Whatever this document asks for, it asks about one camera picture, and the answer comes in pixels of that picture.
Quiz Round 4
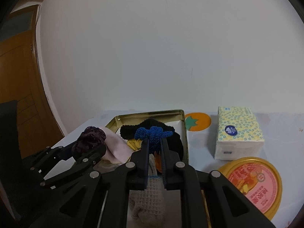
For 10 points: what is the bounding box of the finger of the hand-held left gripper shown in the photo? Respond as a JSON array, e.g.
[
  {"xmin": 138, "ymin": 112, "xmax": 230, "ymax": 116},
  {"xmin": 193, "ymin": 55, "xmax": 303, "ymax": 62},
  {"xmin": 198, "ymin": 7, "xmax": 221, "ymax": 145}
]
[
  {"xmin": 40, "ymin": 144, "xmax": 107, "ymax": 190},
  {"xmin": 30, "ymin": 142, "xmax": 80, "ymax": 174}
]

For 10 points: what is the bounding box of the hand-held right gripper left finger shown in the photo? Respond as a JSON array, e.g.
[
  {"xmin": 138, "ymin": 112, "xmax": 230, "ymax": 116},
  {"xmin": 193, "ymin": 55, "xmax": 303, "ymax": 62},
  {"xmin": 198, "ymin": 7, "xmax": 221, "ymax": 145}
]
[{"xmin": 33, "ymin": 138, "xmax": 150, "ymax": 228}]

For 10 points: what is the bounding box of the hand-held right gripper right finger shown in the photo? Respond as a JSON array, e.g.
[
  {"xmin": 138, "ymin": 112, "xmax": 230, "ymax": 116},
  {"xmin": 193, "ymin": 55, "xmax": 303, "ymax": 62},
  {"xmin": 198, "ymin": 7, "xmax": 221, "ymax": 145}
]
[{"xmin": 160, "ymin": 138, "xmax": 277, "ymax": 228}]

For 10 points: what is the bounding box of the yellow cloth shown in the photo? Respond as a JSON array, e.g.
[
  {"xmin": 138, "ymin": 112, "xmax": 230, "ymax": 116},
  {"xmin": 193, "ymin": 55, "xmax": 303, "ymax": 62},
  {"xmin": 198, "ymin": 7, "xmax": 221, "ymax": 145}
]
[{"xmin": 127, "ymin": 139, "xmax": 143, "ymax": 151}]

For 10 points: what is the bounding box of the purple scrunchie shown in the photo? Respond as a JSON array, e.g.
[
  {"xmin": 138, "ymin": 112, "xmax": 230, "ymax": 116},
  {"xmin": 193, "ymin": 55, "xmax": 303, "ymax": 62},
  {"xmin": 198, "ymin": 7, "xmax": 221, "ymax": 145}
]
[{"xmin": 71, "ymin": 126, "xmax": 107, "ymax": 158}]

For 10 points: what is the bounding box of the pink cloth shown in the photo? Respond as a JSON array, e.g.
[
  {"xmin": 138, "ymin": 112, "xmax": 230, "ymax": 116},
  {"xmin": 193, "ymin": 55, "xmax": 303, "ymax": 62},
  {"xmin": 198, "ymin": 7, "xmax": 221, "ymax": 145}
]
[{"xmin": 101, "ymin": 127, "xmax": 133, "ymax": 164}]

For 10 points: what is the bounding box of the gold rectangular tin box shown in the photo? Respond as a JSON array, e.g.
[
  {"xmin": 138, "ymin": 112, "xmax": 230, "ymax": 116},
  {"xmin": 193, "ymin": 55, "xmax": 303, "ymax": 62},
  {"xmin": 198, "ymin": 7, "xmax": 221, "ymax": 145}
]
[{"xmin": 104, "ymin": 109, "xmax": 212, "ymax": 228}]

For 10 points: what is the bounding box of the black fuzzy towel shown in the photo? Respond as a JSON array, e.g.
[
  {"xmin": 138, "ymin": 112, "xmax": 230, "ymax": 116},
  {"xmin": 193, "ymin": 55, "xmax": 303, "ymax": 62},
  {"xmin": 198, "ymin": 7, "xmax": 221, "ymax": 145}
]
[{"xmin": 120, "ymin": 118, "xmax": 175, "ymax": 140}]

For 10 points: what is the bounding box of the white sock blue knit flower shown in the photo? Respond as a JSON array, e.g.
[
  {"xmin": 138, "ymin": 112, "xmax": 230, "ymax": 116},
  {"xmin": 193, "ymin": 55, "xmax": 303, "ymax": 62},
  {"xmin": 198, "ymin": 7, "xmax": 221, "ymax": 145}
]
[{"xmin": 129, "ymin": 127, "xmax": 174, "ymax": 224}]

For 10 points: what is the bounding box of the white paper sheet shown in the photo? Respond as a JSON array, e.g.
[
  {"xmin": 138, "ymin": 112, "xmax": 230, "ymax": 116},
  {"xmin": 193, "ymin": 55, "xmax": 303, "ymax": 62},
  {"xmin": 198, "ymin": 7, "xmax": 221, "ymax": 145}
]
[{"xmin": 174, "ymin": 120, "xmax": 186, "ymax": 136}]

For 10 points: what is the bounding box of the patterned tissue pack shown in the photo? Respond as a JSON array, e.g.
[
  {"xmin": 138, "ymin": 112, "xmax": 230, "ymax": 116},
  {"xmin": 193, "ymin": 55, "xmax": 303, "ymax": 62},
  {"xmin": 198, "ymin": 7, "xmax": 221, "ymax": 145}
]
[{"xmin": 214, "ymin": 106, "xmax": 265, "ymax": 161}]

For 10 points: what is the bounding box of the wooden door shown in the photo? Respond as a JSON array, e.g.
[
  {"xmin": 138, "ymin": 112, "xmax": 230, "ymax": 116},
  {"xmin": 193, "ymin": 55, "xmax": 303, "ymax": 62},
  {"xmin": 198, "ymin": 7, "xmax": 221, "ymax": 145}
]
[{"xmin": 0, "ymin": 3, "xmax": 66, "ymax": 159}]

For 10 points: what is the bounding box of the yellow round tin lid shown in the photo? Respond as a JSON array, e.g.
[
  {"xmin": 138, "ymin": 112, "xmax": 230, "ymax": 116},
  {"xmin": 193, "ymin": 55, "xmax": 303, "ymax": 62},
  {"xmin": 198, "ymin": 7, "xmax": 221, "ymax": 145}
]
[{"xmin": 217, "ymin": 157, "xmax": 283, "ymax": 221}]

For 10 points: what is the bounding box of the white tablecloth orange fruit print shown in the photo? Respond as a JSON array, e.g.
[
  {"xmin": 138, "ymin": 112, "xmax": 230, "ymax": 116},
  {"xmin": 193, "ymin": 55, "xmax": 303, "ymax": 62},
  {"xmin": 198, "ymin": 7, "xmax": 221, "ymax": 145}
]
[{"xmin": 51, "ymin": 109, "xmax": 304, "ymax": 228}]

